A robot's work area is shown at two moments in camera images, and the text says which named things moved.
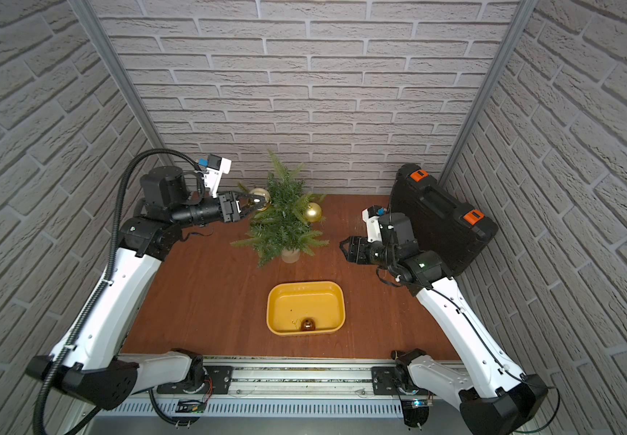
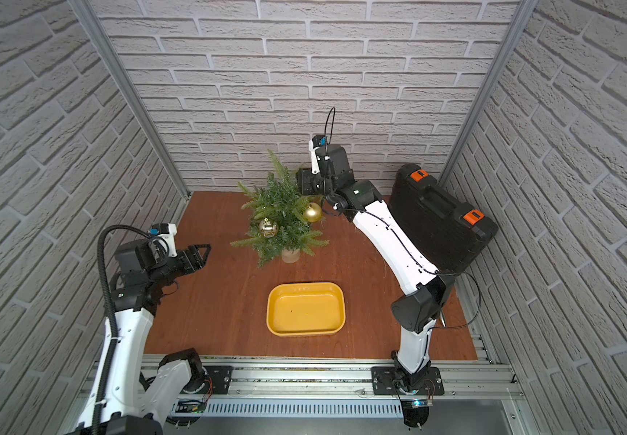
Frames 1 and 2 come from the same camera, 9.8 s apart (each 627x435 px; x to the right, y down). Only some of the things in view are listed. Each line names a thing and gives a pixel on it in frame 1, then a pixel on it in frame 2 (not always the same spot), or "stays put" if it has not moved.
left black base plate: [218, 381] stays put
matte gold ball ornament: [313, 212] stays put
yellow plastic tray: [289, 303] stays put
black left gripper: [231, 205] to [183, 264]
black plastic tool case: [442, 221] stays put
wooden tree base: [290, 256] stays put
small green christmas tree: [282, 225] stays put
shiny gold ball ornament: [260, 199] to [268, 228]
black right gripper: [358, 246] to [306, 178]
